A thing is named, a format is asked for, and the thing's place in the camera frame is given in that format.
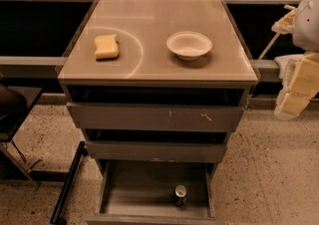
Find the grey middle drawer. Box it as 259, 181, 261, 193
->
86, 140, 226, 163

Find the white paper bowl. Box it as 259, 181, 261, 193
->
166, 31, 212, 61

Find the black chair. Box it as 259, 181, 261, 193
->
0, 84, 43, 186

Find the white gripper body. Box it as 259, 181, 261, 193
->
271, 9, 296, 35

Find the grey drawer cabinet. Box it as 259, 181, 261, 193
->
56, 0, 260, 225

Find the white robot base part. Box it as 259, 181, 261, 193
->
274, 54, 303, 80

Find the dark pepsi can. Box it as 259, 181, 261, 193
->
172, 184, 187, 207

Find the black floor bar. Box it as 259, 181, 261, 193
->
50, 141, 88, 225

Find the yellow sponge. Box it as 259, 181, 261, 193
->
95, 34, 120, 60

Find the grey top drawer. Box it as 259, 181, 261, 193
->
67, 103, 243, 132

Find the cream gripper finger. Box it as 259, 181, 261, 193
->
288, 53, 319, 98
274, 93, 310, 120

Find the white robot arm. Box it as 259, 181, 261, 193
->
271, 0, 319, 120

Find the grey open bottom drawer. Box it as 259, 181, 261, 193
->
87, 160, 225, 225

